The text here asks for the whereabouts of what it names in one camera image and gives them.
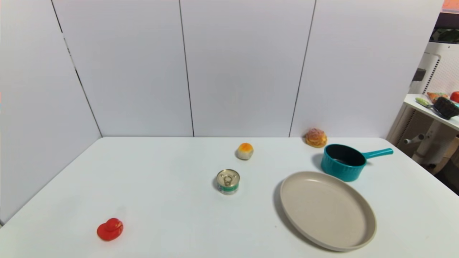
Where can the brown round plate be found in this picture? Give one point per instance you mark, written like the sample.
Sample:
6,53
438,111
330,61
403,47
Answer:
326,209

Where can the orange-topped white bun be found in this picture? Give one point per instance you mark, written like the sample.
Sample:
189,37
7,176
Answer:
245,151

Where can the small metal tin can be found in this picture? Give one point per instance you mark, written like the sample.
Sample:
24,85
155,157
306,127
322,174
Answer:
228,182

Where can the brown cream puff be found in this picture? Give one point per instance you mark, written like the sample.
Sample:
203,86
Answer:
316,138

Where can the green toy vegetable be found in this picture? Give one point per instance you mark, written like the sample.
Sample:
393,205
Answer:
424,102

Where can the orange toy carrot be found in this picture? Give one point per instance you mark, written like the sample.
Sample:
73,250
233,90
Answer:
435,95

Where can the black basket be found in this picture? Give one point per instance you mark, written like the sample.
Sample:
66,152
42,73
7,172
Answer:
445,108

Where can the white pegboard panel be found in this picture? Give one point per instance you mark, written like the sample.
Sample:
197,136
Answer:
446,71

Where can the red toy tomato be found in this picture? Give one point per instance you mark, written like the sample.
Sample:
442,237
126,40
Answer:
455,96

